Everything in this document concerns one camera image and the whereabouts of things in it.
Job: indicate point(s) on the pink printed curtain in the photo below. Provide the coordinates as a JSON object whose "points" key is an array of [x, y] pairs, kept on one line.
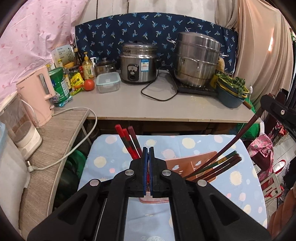
{"points": [[34, 34]]}

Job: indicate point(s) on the white appliance with clear top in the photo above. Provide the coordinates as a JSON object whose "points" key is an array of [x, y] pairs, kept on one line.
{"points": [[25, 139]]}

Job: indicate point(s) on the green chopstick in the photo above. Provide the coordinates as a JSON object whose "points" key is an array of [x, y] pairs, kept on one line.
{"points": [[222, 159]]}

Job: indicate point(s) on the navy printed cloth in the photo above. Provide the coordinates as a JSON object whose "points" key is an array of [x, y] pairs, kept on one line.
{"points": [[138, 27]]}

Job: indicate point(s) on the blue basin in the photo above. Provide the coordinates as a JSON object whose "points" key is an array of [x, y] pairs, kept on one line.
{"points": [[229, 99]]}

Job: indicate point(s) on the silver rice cooker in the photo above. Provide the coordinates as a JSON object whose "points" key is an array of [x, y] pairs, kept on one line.
{"points": [[138, 69]]}

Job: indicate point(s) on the pink perforated utensil basket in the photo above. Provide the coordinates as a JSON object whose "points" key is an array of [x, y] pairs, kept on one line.
{"points": [[185, 164]]}

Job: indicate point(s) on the glass container with teal lid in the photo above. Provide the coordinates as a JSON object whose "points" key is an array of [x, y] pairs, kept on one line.
{"points": [[107, 81]]}

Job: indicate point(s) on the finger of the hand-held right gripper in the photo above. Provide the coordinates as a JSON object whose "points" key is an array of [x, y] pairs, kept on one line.
{"points": [[277, 109]]}

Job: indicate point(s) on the dark red chopstick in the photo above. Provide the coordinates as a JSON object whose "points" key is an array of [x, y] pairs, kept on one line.
{"points": [[251, 122], [231, 165], [226, 162], [135, 139]]}

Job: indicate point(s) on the stainless steamer pot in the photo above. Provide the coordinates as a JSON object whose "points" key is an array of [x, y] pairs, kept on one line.
{"points": [[196, 60]]}

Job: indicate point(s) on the pink electric kettle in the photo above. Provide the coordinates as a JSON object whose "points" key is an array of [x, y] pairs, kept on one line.
{"points": [[34, 99]]}

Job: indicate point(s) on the bright red chopstick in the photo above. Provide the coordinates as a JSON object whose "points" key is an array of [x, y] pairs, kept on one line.
{"points": [[130, 143], [122, 136]]}

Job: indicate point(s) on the wooden rolling pin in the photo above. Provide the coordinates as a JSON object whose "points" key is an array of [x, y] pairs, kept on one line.
{"points": [[247, 105]]}

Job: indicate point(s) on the brown cloth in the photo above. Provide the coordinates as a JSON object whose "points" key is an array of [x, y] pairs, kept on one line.
{"points": [[282, 215]]}

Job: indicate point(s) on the blue dotted tablecloth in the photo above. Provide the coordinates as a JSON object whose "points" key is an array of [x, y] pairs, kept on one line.
{"points": [[111, 162]]}

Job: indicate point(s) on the small pot with glass lid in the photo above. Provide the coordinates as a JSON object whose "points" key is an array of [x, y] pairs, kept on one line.
{"points": [[105, 67]]}

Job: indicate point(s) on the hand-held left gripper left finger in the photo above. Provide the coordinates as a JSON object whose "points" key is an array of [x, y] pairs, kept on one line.
{"points": [[145, 163]]}

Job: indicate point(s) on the red tomato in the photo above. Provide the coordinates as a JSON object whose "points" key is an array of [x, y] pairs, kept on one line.
{"points": [[89, 85]]}

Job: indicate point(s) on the red white metal frame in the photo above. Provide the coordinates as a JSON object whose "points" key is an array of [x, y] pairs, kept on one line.
{"points": [[275, 183]]}

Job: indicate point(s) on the yellow snack packet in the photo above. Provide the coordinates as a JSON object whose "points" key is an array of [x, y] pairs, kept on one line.
{"points": [[77, 81]]}

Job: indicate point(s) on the yellow oil bottle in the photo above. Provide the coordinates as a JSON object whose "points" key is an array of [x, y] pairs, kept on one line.
{"points": [[88, 69]]}

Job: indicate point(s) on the dark wooden chair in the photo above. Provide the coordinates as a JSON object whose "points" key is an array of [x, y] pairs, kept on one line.
{"points": [[283, 97]]}

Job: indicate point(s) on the green plastic bottle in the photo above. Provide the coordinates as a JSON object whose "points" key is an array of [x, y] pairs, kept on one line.
{"points": [[59, 85]]}

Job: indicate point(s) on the grey kitchen counter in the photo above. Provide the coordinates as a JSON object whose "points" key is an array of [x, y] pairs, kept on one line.
{"points": [[129, 104]]}

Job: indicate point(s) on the leafy green vegetables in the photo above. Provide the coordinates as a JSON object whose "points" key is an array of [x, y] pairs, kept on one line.
{"points": [[233, 82]]}

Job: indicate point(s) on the wood grain side shelf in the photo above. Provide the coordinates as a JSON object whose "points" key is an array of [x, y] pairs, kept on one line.
{"points": [[50, 143]]}

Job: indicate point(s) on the dark sauce bottle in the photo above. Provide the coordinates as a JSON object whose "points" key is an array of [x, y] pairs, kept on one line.
{"points": [[77, 58]]}

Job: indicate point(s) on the black induction cooktop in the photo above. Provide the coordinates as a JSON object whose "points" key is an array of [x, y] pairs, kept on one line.
{"points": [[189, 90]]}

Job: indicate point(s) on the yellow loofah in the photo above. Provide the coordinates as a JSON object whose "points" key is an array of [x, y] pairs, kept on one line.
{"points": [[221, 64]]}

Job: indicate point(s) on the white carton box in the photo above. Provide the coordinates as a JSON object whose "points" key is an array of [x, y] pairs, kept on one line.
{"points": [[62, 53]]}

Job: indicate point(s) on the pink patterned cloth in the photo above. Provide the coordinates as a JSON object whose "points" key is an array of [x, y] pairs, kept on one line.
{"points": [[261, 148]]}

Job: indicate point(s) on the beige curtain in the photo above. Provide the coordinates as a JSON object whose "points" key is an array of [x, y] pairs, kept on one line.
{"points": [[254, 46]]}

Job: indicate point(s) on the green bag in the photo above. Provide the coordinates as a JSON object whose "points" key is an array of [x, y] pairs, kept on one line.
{"points": [[251, 132]]}

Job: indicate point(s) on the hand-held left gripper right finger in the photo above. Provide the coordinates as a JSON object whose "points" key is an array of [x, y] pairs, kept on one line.
{"points": [[151, 163]]}

